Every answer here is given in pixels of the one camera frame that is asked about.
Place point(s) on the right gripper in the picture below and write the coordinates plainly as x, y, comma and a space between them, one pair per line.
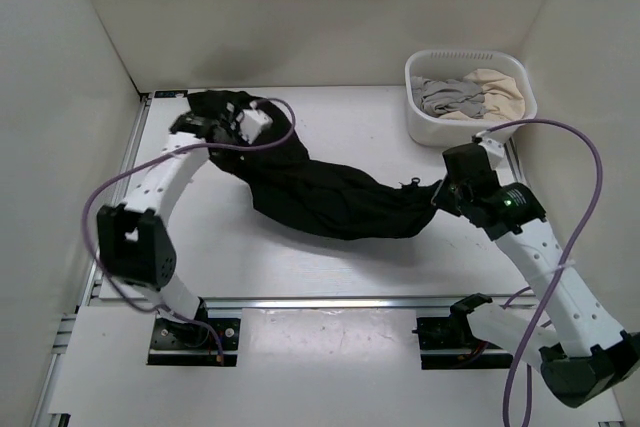
442, 200

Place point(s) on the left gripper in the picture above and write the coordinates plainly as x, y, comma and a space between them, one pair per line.
230, 129

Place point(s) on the black trousers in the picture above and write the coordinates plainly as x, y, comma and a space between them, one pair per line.
315, 197

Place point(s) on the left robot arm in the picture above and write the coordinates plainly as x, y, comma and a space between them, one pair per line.
135, 248

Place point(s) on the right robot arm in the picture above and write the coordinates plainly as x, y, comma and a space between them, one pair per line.
585, 351

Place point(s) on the small dark label sticker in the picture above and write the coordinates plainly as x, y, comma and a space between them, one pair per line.
168, 94

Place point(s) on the white plastic laundry basket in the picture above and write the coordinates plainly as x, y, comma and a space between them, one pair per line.
455, 64

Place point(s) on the grey garment in basket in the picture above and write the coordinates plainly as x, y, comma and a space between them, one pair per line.
438, 98

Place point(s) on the beige garment in basket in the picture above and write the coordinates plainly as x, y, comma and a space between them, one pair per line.
502, 102

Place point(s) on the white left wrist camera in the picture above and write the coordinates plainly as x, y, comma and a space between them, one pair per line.
252, 122

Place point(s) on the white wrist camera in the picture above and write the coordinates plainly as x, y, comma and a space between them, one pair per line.
494, 149
252, 122

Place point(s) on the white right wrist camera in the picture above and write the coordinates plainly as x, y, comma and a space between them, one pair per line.
494, 149

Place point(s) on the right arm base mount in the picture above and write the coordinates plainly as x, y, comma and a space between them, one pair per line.
446, 343

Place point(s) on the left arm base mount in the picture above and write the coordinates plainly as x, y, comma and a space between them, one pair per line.
176, 344

